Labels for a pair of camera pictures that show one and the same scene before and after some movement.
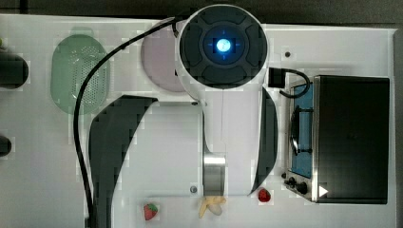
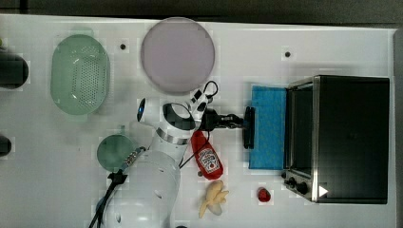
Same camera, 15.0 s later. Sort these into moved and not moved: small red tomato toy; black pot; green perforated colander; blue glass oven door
Moved: blue glass oven door
Not moved: small red tomato toy; green perforated colander; black pot
